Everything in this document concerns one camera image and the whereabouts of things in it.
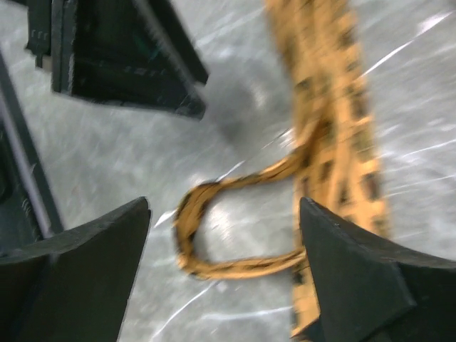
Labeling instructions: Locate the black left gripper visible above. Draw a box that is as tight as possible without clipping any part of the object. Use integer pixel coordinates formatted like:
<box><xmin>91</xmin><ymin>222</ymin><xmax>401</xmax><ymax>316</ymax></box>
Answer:
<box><xmin>1</xmin><ymin>58</ymin><xmax>64</xmax><ymax>257</ymax></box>

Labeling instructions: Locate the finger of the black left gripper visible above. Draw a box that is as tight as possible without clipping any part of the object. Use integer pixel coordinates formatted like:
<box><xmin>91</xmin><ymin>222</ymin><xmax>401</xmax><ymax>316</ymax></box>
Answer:
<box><xmin>25</xmin><ymin>0</ymin><xmax>209</xmax><ymax>120</ymax></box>

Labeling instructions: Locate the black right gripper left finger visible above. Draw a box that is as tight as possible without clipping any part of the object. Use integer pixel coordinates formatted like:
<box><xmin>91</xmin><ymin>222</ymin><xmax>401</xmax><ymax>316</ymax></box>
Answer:
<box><xmin>1</xmin><ymin>197</ymin><xmax>151</xmax><ymax>341</ymax></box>

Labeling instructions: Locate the yellow beetle print tie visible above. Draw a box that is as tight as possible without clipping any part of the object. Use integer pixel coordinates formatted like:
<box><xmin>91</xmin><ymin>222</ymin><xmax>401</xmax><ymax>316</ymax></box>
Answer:
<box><xmin>174</xmin><ymin>1</ymin><xmax>390</xmax><ymax>341</ymax></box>

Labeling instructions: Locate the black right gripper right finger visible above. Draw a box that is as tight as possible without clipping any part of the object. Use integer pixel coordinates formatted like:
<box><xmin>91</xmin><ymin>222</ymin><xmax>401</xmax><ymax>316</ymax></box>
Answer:
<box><xmin>300</xmin><ymin>197</ymin><xmax>455</xmax><ymax>342</ymax></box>

